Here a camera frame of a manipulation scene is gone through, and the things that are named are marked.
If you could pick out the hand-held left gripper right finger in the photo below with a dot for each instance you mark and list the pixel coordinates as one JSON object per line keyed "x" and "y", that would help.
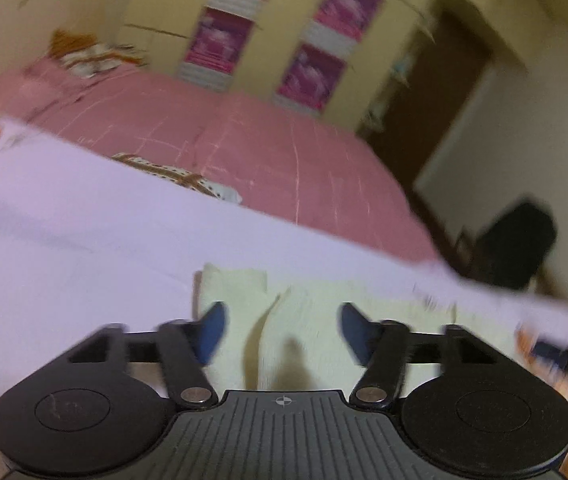
{"x": 358, "y": 332}

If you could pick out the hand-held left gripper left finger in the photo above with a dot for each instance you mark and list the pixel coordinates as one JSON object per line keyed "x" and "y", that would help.
{"x": 211, "y": 332}

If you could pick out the pale knit sweater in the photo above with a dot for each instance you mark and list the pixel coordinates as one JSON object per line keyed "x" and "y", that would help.
{"x": 304, "y": 310}

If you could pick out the black backpack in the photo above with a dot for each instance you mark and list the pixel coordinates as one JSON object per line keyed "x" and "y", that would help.
{"x": 518, "y": 245}

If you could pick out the lavender floral bedsheet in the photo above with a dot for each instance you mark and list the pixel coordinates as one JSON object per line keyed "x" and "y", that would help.
{"x": 89, "y": 240}

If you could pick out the brown dotted white cloth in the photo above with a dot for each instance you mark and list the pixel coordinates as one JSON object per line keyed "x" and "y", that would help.
{"x": 184, "y": 177}

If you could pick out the pink bedsheet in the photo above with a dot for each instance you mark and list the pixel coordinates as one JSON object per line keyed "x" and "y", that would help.
{"x": 264, "y": 160}

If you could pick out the brown wooden door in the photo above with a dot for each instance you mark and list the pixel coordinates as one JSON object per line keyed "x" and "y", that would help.
{"x": 428, "y": 100}

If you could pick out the cream corner shelf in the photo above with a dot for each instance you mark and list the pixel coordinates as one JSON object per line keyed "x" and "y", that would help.
{"x": 388, "y": 90}

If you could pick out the cream wardrobe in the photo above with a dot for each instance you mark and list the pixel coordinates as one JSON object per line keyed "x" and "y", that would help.
{"x": 279, "y": 25}

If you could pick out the orange cloth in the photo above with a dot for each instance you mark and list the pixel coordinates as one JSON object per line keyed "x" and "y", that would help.
{"x": 71, "y": 44}

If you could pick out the cream arched headboard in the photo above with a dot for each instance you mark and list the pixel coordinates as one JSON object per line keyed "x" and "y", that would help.
{"x": 39, "y": 10}

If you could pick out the pink wall poster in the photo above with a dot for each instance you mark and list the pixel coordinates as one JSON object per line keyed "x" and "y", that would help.
{"x": 219, "y": 40}
{"x": 348, "y": 10}
{"x": 311, "y": 77}

